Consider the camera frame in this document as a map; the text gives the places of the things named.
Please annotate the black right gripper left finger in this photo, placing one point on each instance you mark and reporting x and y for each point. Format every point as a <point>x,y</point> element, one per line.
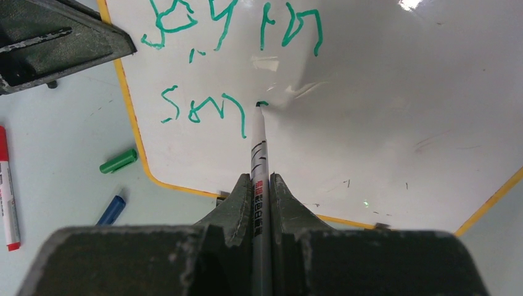
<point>211,257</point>

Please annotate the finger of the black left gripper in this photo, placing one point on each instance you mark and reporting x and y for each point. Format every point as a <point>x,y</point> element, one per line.
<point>44,41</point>

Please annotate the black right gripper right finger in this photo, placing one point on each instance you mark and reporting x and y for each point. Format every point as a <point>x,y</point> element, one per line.
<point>312,258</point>

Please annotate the green marker pen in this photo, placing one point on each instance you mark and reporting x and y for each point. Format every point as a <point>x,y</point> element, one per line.
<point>259,176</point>

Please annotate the green marker cap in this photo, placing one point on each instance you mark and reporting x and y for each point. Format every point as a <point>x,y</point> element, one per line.
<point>119,162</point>

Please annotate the yellow framed whiteboard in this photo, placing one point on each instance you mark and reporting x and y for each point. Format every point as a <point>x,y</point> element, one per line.
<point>407,113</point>

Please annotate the left whiteboard black foot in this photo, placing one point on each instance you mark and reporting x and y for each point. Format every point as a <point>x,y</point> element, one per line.
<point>221,197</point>

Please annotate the whiteboard black foot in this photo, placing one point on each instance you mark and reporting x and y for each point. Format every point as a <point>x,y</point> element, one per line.
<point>382,226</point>
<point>221,197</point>

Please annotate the right whiteboard black foot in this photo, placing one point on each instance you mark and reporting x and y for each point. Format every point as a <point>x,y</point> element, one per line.
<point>382,226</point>

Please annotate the blue marker pen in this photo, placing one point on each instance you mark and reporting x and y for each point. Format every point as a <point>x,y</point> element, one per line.
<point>112,212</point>

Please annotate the red marker pen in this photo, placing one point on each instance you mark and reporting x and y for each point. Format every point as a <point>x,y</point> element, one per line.
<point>8,205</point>

